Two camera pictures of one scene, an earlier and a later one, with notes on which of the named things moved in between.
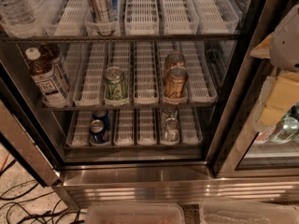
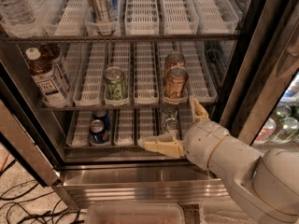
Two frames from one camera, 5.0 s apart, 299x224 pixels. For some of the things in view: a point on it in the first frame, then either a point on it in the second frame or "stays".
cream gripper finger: x=263 y=50 -> x=199 y=142
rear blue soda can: x=103 y=116 stays
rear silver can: x=169 y=113 stays
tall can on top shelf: x=103 y=2 stays
